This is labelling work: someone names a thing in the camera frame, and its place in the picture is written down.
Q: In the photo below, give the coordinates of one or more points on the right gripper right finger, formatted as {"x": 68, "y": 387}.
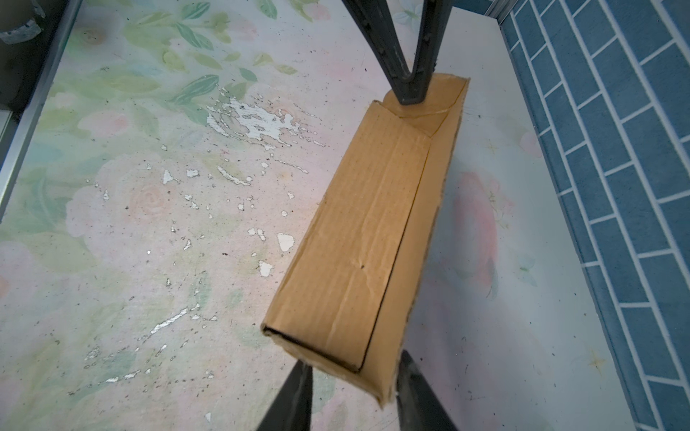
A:
{"x": 418, "y": 406}

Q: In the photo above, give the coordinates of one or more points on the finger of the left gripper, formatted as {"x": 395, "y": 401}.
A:
{"x": 435, "y": 16}
{"x": 374, "y": 20}

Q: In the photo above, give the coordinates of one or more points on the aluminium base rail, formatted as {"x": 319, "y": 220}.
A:
{"x": 33, "y": 40}

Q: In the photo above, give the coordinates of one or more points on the brown cardboard paper box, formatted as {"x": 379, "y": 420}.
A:
{"x": 344, "y": 302}

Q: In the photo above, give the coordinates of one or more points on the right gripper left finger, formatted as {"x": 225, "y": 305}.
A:
{"x": 292, "y": 407}

